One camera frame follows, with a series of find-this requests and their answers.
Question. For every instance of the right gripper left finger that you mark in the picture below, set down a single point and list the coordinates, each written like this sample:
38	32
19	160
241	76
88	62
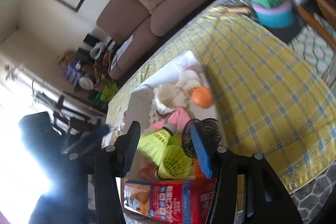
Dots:
114	162

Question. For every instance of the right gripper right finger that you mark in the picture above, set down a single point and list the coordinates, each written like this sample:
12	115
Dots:
265	199

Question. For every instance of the black round plastic grille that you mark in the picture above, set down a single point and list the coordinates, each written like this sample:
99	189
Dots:
211	129

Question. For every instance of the yellow nylon shuttlecock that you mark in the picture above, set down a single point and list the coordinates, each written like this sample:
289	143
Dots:
153	145
175	164

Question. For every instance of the red snack box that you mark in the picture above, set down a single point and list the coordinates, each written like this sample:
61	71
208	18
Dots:
171	201

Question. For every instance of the white feather shuttlecock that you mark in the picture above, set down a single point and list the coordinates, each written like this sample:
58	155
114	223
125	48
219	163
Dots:
169	97

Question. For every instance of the yellow plaid tablecloth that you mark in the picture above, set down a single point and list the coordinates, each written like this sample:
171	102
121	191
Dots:
269	99

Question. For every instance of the white storage box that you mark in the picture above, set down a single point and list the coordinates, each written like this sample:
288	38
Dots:
139	107

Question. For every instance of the orange ball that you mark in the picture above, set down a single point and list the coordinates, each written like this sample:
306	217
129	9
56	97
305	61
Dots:
201	97

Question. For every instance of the brown sofa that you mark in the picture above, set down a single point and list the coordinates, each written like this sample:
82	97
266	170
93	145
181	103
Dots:
162	3

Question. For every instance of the stacked plastic bowls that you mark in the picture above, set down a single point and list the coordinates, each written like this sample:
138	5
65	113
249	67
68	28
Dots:
281	16

